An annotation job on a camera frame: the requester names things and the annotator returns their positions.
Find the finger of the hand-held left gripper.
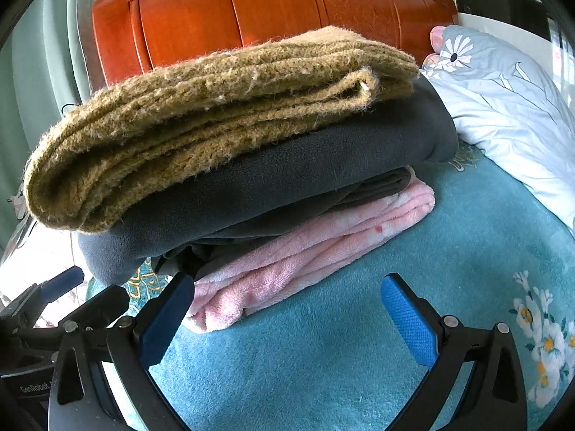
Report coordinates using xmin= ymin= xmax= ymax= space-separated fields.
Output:
xmin=9 ymin=266 xmax=86 ymax=319
xmin=58 ymin=285 xmax=131 ymax=329

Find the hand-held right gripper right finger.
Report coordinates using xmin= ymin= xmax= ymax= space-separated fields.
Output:
xmin=381 ymin=273 xmax=527 ymax=431

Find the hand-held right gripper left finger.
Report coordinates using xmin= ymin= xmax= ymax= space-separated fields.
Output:
xmin=49 ymin=272 xmax=196 ymax=431

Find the yellow knit sweater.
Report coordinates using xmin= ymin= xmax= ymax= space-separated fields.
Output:
xmin=23 ymin=26 xmax=420 ymax=234

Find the pink fleece garment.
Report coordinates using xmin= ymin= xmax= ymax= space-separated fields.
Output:
xmin=182 ymin=175 xmax=436 ymax=334

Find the dark grey fleece garment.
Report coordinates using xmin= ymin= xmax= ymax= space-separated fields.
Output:
xmin=77 ymin=74 xmax=460 ymax=287

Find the blue floral duvet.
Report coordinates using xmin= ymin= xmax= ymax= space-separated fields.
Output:
xmin=420 ymin=24 xmax=575 ymax=234

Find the wooden headboard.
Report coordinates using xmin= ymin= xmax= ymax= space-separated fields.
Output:
xmin=92 ymin=0 xmax=459 ymax=86

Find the white wardrobe with black stripe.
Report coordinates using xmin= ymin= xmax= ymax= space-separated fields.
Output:
xmin=449 ymin=0 xmax=575 ymax=55

